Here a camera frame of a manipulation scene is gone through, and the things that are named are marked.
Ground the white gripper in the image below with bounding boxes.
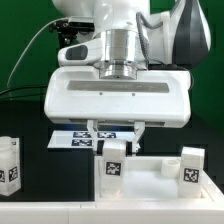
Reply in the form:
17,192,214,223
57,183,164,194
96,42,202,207
44,66,191,155

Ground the white square table top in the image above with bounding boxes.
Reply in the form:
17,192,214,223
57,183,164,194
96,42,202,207
94,156,224,202

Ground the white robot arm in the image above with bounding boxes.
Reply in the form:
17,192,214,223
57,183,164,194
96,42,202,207
44,0,211,149

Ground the white sheet with tags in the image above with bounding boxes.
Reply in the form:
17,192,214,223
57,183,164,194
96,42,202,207
48,130,134,149

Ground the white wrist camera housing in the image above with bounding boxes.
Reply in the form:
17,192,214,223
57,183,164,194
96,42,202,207
58,38,104,67

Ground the black cable on table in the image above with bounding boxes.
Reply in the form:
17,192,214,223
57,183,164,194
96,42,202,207
0,84,49,100

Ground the grey braided robot cable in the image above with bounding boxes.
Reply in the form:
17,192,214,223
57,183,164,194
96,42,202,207
135,11,164,68

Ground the white camera cable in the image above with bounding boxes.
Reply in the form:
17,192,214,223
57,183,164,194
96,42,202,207
5,17,64,98

